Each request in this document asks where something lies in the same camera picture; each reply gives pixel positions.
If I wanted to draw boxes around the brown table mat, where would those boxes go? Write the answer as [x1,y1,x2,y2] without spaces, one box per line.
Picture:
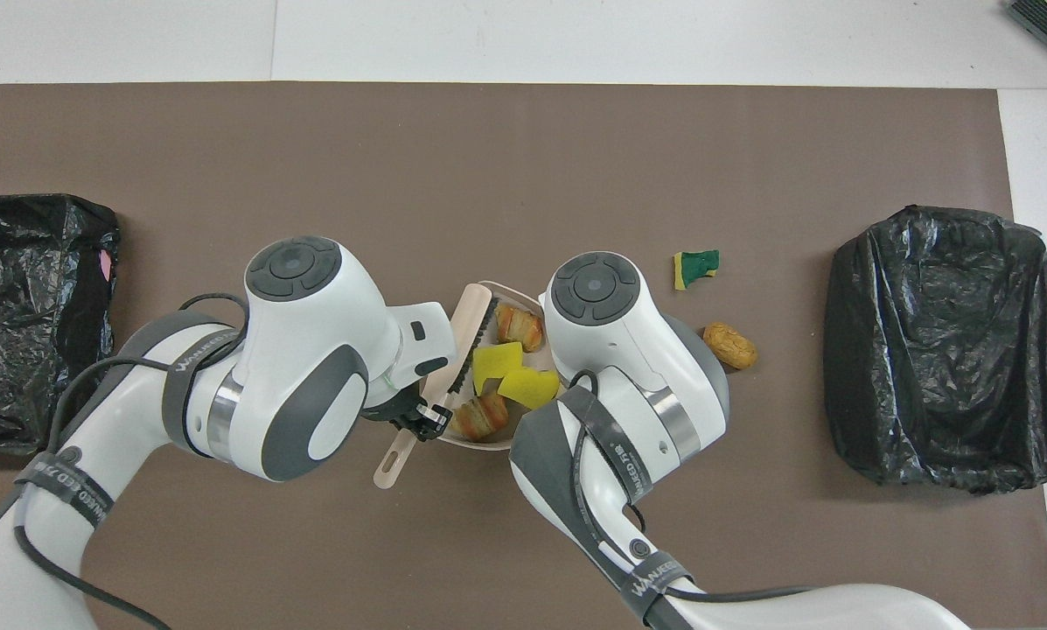
[0,81,1047,630]

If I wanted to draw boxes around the orange striped bread piece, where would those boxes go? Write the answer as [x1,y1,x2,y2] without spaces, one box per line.
[494,302,545,354]

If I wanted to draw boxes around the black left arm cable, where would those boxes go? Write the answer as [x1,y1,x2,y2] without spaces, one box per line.
[0,291,255,630]

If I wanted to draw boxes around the green and yellow sponge piece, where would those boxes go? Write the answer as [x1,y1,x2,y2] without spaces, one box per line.
[673,249,721,291]

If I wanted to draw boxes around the beige hand brush black bristles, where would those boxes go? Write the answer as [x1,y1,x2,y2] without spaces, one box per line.
[373,284,493,491]

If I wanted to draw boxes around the black bag-lined bin pink spot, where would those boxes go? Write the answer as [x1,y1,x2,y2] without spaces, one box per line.
[0,193,122,456]

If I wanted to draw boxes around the beige plastic dustpan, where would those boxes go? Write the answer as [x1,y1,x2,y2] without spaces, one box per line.
[436,280,569,452]

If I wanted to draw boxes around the brown potato-shaped lump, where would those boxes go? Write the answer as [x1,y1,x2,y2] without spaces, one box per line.
[702,321,759,370]

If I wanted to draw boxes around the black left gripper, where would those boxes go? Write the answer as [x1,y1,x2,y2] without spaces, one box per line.
[361,390,454,443]

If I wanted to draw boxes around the notched yellow sponge piece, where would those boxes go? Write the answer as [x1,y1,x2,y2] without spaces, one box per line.
[472,342,526,396]

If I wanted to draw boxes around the pale beige foam chunk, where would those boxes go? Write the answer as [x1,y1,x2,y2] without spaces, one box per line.
[453,394,510,441]

